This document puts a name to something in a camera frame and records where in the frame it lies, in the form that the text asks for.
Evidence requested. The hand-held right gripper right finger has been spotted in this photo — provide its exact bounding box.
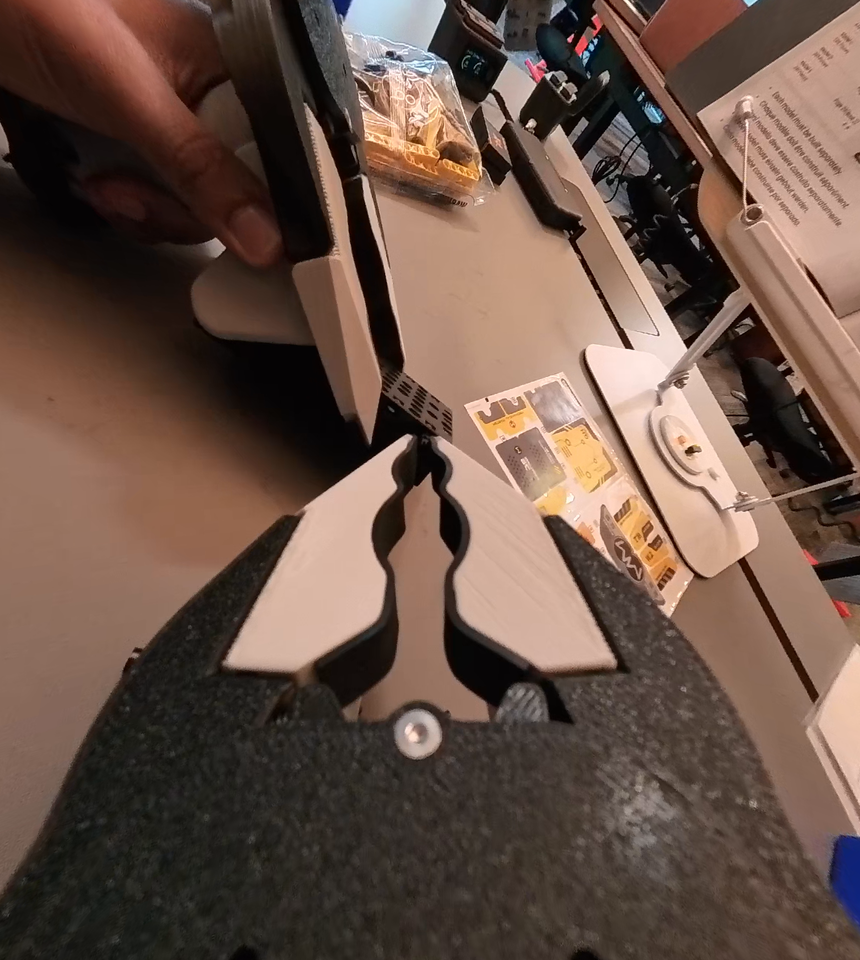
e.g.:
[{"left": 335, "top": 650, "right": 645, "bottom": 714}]
[{"left": 426, "top": 433, "right": 618, "bottom": 702}]

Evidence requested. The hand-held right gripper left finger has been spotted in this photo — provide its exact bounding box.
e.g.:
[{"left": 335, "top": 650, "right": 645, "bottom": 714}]
[{"left": 221, "top": 433, "right": 425, "bottom": 699}]

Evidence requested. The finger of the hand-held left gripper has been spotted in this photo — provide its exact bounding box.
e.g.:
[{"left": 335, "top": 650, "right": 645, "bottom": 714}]
[
  {"left": 291, "top": 249, "right": 382, "bottom": 445},
  {"left": 355, "top": 176, "right": 406, "bottom": 367}
]

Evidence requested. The black perforated battery box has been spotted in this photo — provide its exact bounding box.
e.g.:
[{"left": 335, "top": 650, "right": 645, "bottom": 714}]
[{"left": 372, "top": 357, "right": 455, "bottom": 445}]

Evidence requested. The person's left hand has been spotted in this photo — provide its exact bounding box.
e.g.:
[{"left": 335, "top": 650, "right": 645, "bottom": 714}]
[{"left": 0, "top": 0, "right": 284, "bottom": 267}]

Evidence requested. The clear bag of yellow parts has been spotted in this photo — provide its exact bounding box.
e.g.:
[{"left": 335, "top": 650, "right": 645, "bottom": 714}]
[{"left": 347, "top": 33, "right": 492, "bottom": 210}]

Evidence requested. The yellow grey sticker sheet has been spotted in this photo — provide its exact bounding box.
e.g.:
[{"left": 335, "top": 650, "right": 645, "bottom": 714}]
[{"left": 464, "top": 375, "right": 693, "bottom": 618}]

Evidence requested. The small black battery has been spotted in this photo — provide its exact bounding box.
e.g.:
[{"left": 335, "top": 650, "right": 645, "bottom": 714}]
[{"left": 471, "top": 105, "right": 513, "bottom": 187}]

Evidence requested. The black charging case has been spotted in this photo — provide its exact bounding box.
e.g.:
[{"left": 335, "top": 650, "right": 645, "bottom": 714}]
[{"left": 430, "top": 0, "right": 509, "bottom": 99}]

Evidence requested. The black flat power bank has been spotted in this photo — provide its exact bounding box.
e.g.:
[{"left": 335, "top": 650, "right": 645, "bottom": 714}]
[{"left": 501, "top": 123, "right": 584, "bottom": 234}]

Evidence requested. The white book stand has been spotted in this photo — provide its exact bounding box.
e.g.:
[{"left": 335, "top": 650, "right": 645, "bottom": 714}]
[{"left": 583, "top": 0, "right": 860, "bottom": 579}]

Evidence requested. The black charger adapter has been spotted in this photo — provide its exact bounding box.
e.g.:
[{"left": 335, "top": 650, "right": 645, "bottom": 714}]
[{"left": 520, "top": 71, "right": 588, "bottom": 140}]

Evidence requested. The black office chair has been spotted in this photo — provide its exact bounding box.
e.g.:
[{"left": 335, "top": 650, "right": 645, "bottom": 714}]
[
  {"left": 621, "top": 171, "right": 712, "bottom": 267},
  {"left": 737, "top": 356, "right": 839, "bottom": 485}
]

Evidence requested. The instruction booklet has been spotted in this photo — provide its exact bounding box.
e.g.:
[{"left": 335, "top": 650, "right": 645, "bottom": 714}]
[{"left": 696, "top": 0, "right": 860, "bottom": 354}]

